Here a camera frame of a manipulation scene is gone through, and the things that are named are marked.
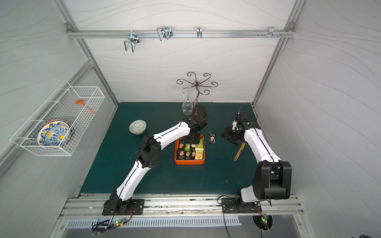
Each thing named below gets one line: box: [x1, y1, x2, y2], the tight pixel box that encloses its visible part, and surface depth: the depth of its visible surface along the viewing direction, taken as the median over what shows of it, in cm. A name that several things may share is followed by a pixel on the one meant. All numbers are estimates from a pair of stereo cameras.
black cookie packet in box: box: [176, 148, 186, 161], surface depth 92 cm
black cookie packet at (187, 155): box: [184, 150, 191, 160], surface depth 92 cm
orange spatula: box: [75, 99, 99, 116], surface depth 80 cm
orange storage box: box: [174, 134, 206, 166], surface depth 90 cm
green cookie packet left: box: [184, 143, 191, 152], surface depth 95 cm
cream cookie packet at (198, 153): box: [194, 147, 204, 160], surface depth 92 cm
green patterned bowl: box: [128, 119, 148, 135], surface depth 106 cm
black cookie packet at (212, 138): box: [208, 131, 217, 145], surface depth 100 cm
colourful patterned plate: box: [36, 119, 75, 147], surface depth 61 cm
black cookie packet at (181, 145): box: [178, 137, 186, 150], surface depth 96 cm
